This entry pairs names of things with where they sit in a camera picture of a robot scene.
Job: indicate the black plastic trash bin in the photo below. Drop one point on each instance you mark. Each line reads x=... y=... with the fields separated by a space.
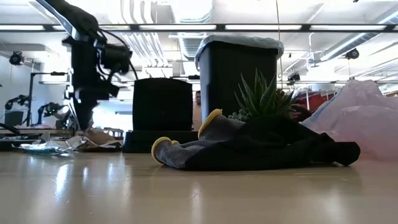
x=224 y=77

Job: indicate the background wooden table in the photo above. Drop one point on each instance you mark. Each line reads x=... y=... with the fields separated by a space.
x=37 y=132

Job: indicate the small green succulent plant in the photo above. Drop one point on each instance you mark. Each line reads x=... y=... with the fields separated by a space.
x=261 y=99

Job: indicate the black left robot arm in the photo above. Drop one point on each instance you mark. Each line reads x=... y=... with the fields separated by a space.
x=74 y=15

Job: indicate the long overhead light rail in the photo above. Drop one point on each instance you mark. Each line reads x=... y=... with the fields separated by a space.
x=174 y=27

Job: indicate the pink plastic trash bag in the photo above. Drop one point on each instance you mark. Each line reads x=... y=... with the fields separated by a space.
x=367 y=124

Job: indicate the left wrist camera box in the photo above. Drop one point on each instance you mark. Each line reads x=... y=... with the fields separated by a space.
x=116 y=57

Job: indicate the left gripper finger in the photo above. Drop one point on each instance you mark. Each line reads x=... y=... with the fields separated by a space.
x=87 y=115

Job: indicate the red metal cart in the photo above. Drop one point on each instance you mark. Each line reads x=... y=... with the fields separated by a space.
x=317 y=101

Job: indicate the black background robot arm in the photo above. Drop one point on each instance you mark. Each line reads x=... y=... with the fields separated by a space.
x=51 y=109
x=18 y=100

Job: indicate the black background rig frame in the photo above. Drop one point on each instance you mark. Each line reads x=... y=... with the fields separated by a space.
x=31 y=93

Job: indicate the blue jerky stick wrapper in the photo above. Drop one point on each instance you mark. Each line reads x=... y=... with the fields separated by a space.
x=46 y=148

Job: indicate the grey black yellow-cuffed glove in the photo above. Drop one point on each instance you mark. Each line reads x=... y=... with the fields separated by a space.
x=220 y=127
x=174 y=154

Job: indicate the brown paper bag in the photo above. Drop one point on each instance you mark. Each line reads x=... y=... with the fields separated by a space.
x=99 y=138

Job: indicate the person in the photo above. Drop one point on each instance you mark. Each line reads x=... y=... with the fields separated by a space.
x=196 y=112

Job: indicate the black box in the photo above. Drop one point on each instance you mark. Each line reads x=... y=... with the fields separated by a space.
x=161 y=105

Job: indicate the black ceiling spotlight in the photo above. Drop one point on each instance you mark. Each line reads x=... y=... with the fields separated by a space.
x=293 y=76
x=16 y=58
x=352 y=53

